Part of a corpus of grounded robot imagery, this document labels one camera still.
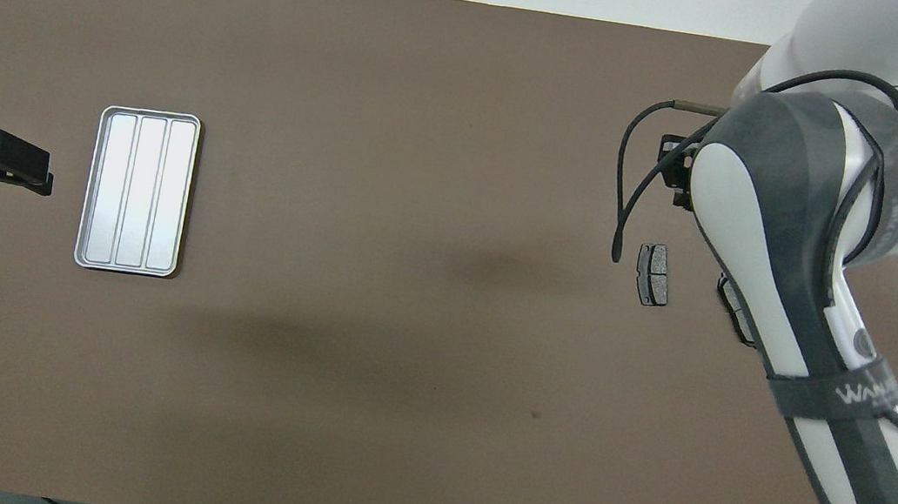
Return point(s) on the brown table mat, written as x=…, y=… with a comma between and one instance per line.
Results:
x=410, y=282

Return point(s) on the elongated dark brake pad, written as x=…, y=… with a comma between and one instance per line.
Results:
x=736, y=306

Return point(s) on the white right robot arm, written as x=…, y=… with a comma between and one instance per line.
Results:
x=766, y=244

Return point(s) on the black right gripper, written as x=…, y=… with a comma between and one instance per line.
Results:
x=691, y=170

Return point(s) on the rectangular dark brake pad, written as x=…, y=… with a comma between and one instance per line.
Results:
x=653, y=275

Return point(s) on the silver metal tray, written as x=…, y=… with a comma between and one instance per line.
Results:
x=138, y=191

